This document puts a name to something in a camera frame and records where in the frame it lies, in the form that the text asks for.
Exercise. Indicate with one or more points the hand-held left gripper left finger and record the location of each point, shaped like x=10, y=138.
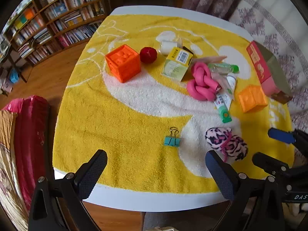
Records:
x=95, y=170

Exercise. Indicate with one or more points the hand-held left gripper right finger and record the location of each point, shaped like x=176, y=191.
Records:
x=220, y=170

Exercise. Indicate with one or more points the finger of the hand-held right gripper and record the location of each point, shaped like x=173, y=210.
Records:
x=281, y=135
x=269, y=163

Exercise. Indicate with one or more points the pink leopard print cloth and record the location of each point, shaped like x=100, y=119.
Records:
x=219, y=137

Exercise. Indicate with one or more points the small orange toy cube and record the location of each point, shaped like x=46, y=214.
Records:
x=252, y=98

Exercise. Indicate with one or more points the pink cardboard box container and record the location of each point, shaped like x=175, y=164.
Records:
x=258, y=65

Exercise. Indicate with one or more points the clear bottle with green cap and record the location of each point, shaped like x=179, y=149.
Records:
x=223, y=67

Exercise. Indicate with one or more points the large orange toy cube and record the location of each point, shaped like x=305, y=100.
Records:
x=122, y=62

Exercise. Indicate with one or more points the small brown square box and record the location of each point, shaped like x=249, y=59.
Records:
x=189, y=50

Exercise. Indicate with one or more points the red ball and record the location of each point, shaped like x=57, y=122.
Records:
x=148, y=55

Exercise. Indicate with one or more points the yellow and white towel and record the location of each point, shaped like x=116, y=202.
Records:
x=96, y=125

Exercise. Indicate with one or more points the teal binder clip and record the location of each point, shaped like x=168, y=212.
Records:
x=172, y=141

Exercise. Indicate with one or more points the white tube with green cap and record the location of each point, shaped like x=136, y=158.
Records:
x=225, y=101

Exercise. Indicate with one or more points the patterned quilt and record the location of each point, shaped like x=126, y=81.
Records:
x=9, y=173

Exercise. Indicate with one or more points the pink plastic-wrapped packet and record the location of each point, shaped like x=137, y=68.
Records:
x=209, y=59

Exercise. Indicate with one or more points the white floral sofa cover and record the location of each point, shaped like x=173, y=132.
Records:
x=276, y=28

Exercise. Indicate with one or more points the yellow-green carton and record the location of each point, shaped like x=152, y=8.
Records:
x=175, y=65

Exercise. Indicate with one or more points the blue bin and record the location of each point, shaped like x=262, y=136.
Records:
x=14, y=75

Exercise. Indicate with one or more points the dark wooden table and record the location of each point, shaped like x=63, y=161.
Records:
x=14, y=65

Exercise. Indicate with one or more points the white roll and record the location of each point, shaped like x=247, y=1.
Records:
x=168, y=47

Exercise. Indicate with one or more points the wooden bookshelf with books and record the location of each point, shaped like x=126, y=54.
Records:
x=67, y=12

